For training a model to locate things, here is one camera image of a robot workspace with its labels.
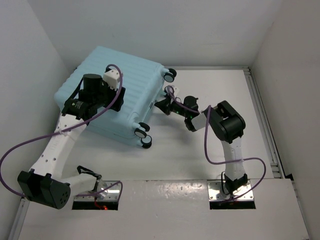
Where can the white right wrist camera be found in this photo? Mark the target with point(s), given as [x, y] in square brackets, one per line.
[172, 91]

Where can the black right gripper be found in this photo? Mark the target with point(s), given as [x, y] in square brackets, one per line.
[165, 105]

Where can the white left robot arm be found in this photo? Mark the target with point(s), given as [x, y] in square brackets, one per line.
[43, 183]

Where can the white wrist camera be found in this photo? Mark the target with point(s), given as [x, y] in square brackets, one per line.
[112, 78]
[172, 91]

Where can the light blue suitcase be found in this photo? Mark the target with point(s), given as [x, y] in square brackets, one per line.
[143, 79]

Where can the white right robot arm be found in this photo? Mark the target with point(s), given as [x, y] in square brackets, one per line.
[228, 126]

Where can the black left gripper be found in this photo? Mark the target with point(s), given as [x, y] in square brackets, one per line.
[116, 106]

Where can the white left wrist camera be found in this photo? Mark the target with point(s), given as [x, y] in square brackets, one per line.
[112, 78]

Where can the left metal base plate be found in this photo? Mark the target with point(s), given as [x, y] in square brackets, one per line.
[111, 193]

